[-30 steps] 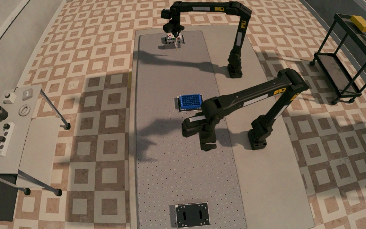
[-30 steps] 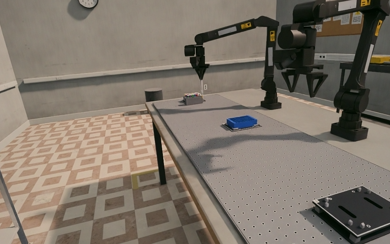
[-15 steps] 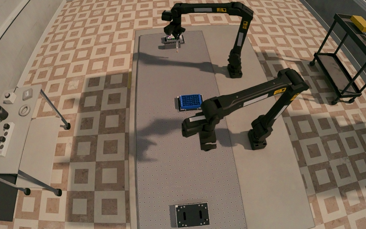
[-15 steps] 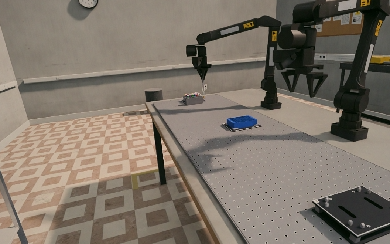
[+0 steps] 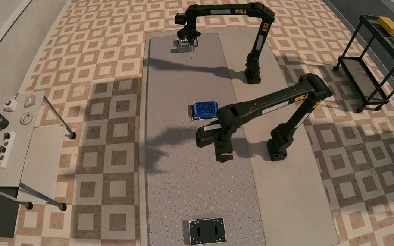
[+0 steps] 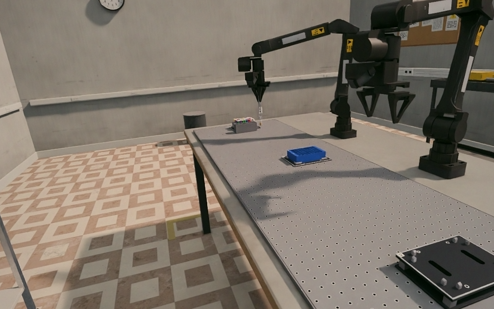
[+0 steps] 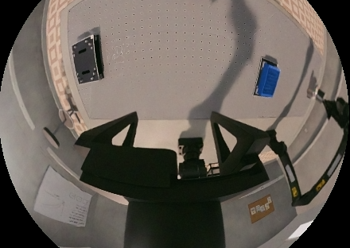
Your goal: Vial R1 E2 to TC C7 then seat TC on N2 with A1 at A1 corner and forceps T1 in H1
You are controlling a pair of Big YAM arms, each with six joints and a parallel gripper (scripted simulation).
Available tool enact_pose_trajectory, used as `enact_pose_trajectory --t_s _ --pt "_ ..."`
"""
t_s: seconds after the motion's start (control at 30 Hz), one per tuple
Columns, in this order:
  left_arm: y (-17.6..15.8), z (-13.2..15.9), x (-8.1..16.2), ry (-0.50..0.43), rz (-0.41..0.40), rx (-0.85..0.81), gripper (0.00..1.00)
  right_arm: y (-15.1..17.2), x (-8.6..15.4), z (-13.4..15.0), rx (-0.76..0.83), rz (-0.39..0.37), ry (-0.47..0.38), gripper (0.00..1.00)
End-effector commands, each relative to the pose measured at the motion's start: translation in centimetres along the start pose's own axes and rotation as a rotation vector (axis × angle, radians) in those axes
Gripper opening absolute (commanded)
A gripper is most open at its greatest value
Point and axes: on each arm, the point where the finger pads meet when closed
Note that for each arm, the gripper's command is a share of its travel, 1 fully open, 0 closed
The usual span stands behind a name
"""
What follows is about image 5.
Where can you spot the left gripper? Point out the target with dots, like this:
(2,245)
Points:
(227,149)

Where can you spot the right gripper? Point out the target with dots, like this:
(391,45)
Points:
(190,38)

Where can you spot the blue tube carrier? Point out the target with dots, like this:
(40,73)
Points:
(205,109)

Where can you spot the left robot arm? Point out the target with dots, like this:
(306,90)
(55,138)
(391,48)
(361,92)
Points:
(310,88)

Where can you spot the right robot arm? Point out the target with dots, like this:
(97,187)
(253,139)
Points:
(252,9)

